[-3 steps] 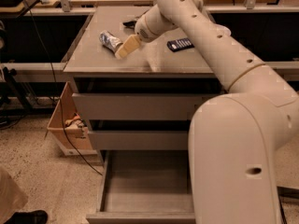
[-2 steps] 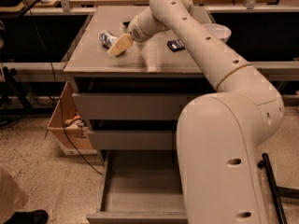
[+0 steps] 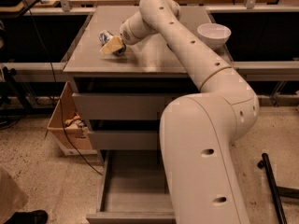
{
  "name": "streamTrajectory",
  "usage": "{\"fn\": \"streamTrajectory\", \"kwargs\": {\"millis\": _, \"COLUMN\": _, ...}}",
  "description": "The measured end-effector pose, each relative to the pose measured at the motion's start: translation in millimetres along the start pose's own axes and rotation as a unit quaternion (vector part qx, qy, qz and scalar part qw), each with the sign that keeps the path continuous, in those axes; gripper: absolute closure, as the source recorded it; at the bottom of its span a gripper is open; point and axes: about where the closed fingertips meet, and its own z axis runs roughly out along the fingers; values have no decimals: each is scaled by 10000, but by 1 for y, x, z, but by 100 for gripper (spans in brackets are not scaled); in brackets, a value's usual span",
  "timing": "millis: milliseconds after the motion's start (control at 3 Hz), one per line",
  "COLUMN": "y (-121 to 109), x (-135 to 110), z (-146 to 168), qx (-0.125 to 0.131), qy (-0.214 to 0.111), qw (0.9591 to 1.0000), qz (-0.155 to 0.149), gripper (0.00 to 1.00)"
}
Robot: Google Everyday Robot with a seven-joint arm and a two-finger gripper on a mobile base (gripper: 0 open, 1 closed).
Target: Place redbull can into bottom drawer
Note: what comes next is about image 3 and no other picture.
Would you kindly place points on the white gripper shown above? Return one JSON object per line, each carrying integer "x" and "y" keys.
{"x": 128, "y": 34}

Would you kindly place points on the silver blue redbull can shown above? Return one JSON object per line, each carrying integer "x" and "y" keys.
{"x": 105, "y": 35}

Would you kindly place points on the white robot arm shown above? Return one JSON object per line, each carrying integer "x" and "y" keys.
{"x": 196, "y": 130}

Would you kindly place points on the grey drawer cabinet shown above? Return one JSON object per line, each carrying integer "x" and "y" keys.
{"x": 148, "y": 67}

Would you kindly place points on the grey top drawer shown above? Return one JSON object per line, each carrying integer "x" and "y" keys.
{"x": 121, "y": 106}

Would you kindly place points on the grey middle drawer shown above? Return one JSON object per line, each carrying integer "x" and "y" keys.
{"x": 124, "y": 140}

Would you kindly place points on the grey open bottom drawer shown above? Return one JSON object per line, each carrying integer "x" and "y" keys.
{"x": 133, "y": 190}

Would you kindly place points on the cardboard box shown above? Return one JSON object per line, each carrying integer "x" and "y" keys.
{"x": 68, "y": 128}

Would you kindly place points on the white bowl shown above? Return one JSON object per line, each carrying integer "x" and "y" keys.
{"x": 213, "y": 35}

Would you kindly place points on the black shoe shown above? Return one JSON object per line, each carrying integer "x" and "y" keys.
{"x": 34, "y": 217}

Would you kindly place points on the black chair leg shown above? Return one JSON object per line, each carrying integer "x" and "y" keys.
{"x": 276, "y": 191}

